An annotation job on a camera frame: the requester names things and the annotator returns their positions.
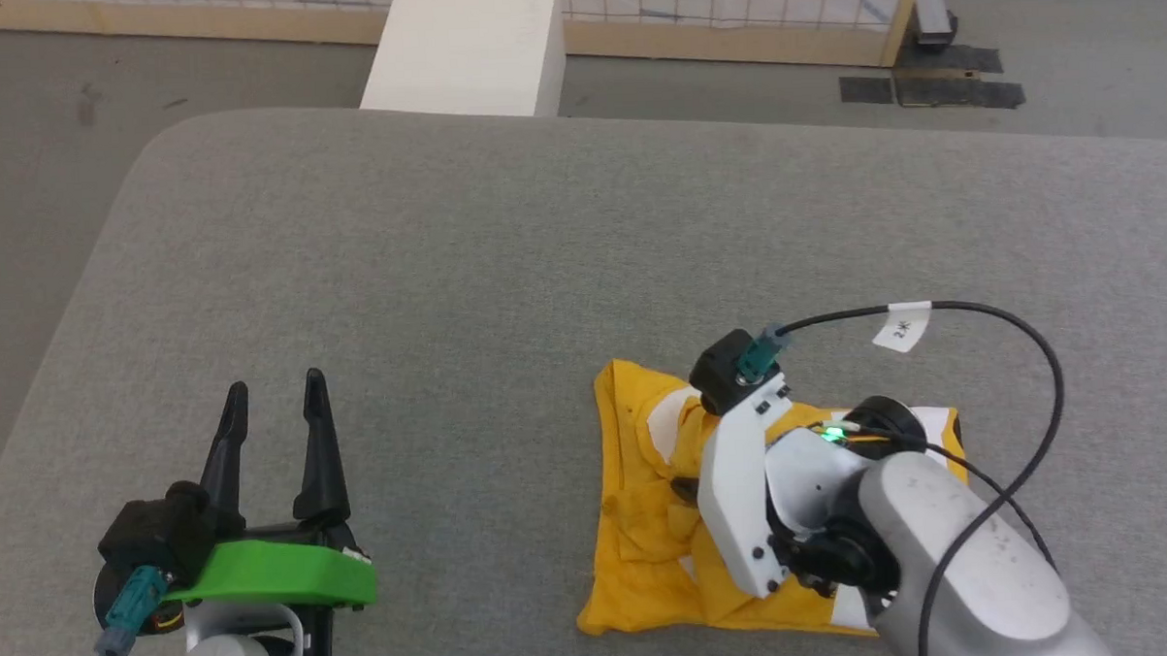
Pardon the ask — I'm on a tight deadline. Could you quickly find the left black cable teal plug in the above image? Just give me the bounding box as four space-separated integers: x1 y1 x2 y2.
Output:
92 564 174 656

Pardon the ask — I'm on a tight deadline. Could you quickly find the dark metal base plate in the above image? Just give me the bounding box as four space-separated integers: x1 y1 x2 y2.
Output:
892 41 1027 115

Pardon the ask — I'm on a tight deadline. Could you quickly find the yellow t-shirt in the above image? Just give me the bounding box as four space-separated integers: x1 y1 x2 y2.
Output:
567 345 974 649

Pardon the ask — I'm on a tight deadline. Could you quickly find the black floor patch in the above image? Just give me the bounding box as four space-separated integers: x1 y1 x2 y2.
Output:
839 75 896 107

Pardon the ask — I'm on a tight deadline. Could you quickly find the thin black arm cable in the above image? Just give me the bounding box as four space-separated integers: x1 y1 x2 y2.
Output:
808 413 1061 583

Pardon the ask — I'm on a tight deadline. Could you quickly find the white rectangular box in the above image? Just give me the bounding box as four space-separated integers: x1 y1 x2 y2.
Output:
356 0 569 124

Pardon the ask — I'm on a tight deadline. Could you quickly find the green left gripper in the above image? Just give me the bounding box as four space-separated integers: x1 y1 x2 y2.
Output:
146 367 381 636

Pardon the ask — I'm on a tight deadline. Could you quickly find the lemon print partition screen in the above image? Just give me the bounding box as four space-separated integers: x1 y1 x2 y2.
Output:
0 0 927 99

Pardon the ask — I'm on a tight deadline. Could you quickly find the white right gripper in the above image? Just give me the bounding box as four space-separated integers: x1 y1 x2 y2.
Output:
666 368 935 602

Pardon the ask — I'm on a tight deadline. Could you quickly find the grey fabric sofa cushion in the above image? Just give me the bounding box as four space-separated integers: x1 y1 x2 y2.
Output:
0 77 1167 656

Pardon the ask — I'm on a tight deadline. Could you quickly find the grey metal support foot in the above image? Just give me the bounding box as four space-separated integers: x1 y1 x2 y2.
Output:
912 0 961 53

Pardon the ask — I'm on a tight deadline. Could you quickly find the white paper cable tag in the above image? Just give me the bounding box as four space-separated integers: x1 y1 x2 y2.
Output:
871 301 935 355

